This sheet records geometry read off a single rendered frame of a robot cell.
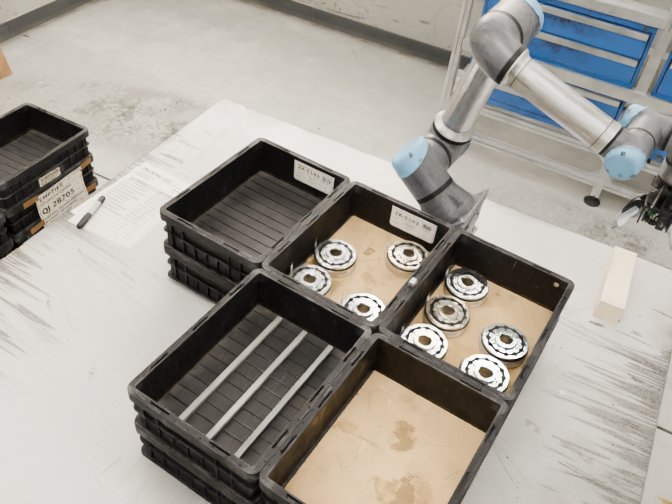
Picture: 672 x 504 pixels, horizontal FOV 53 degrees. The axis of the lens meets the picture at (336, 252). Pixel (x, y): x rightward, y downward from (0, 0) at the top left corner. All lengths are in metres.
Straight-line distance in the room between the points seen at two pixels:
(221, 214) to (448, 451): 0.83
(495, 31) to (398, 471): 0.95
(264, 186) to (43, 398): 0.76
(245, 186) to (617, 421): 1.09
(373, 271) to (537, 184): 2.00
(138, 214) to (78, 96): 1.99
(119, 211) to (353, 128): 1.90
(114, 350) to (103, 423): 0.19
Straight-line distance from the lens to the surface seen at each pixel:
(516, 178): 3.53
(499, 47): 1.57
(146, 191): 2.06
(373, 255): 1.68
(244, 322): 1.51
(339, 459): 1.33
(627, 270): 2.00
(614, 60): 3.20
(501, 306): 1.65
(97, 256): 1.88
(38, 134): 2.75
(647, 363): 1.87
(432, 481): 1.34
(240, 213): 1.77
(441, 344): 1.49
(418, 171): 1.83
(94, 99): 3.87
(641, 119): 1.67
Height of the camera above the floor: 1.98
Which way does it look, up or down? 43 degrees down
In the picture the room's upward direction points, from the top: 7 degrees clockwise
